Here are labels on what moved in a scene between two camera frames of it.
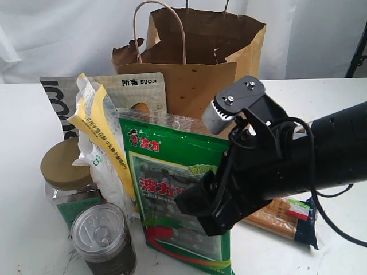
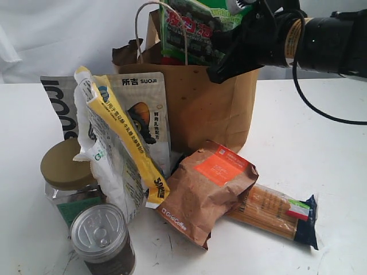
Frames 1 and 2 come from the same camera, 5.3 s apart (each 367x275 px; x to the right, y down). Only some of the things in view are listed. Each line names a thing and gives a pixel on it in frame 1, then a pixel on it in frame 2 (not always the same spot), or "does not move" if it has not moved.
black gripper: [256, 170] → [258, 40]
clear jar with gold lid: [70, 188] does not move
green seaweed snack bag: [168, 153] → [188, 28]
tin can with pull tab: [102, 236] does not move
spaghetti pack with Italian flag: [289, 217] does not move
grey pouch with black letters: [61, 92] does not move
